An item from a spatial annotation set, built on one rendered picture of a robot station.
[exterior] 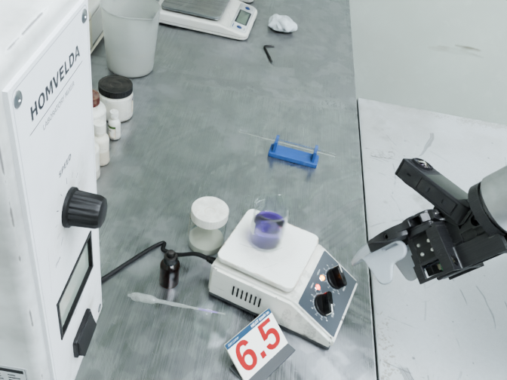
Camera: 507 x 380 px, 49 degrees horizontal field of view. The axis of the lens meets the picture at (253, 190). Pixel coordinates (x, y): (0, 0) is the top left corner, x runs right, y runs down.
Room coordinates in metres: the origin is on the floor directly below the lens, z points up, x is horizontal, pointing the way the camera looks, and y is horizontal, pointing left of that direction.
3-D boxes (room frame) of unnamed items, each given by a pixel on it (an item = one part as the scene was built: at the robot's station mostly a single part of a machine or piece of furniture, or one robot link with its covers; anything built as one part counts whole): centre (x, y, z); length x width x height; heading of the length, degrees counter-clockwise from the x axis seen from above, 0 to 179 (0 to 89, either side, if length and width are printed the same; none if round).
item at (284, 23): (1.47, 0.01, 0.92); 0.08 x 0.08 x 0.04; 88
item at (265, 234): (0.58, -0.03, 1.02); 0.06 x 0.05 x 0.08; 140
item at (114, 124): (0.86, 0.29, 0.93); 0.02 x 0.02 x 0.06
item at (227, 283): (0.56, -0.06, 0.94); 0.22 x 0.13 x 0.08; 73
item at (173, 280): (0.54, 0.10, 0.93); 0.03 x 0.03 x 0.07
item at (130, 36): (1.13, 0.35, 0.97); 0.18 x 0.13 x 0.15; 53
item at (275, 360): (0.44, -0.05, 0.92); 0.09 x 0.06 x 0.04; 145
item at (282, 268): (0.57, -0.04, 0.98); 0.12 x 0.12 x 0.01; 73
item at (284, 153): (0.90, -0.07, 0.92); 0.10 x 0.03 x 0.04; 85
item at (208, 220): (0.63, 0.06, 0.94); 0.06 x 0.06 x 0.08
